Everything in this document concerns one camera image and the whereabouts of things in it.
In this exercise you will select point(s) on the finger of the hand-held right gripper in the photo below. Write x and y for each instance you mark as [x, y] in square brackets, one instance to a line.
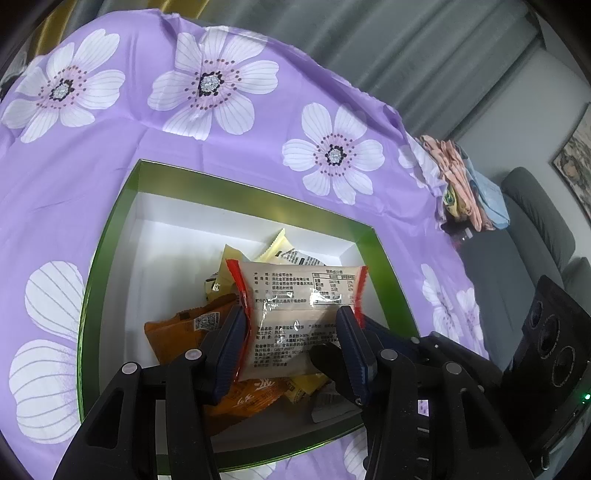
[392, 337]
[325, 362]

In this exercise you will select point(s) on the grey sofa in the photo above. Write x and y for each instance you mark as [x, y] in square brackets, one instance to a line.
[531, 221]

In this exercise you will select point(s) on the yellow printed folded cloth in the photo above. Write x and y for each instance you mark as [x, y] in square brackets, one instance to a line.
[450, 203]

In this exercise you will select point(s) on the grey yellow striped curtain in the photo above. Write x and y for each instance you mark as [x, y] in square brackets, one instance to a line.
[415, 60]

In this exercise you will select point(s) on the pale yellow snack packet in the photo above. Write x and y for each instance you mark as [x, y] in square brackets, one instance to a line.
[277, 247]

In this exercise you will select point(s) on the purple floral tablecloth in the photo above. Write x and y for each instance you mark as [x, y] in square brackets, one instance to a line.
[92, 152]

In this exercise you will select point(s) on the green cardboard box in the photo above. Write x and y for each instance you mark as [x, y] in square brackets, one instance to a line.
[111, 230]

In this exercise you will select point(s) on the pink folded cloth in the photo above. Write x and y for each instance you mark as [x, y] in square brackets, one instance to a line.
[450, 161]

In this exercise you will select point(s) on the orange yellow snack packet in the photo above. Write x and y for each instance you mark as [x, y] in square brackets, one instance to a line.
[249, 397]

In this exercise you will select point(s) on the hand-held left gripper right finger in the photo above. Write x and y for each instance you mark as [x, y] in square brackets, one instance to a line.
[353, 355]

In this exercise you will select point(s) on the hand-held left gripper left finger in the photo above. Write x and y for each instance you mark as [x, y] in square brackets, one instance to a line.
[228, 355]

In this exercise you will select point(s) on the blue folded cloth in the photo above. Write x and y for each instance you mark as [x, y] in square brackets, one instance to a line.
[491, 198]

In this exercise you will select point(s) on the red white snack packet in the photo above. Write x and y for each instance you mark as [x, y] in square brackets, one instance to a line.
[295, 314]

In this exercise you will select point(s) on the framed wall painting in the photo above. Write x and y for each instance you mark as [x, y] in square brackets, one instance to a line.
[577, 166]

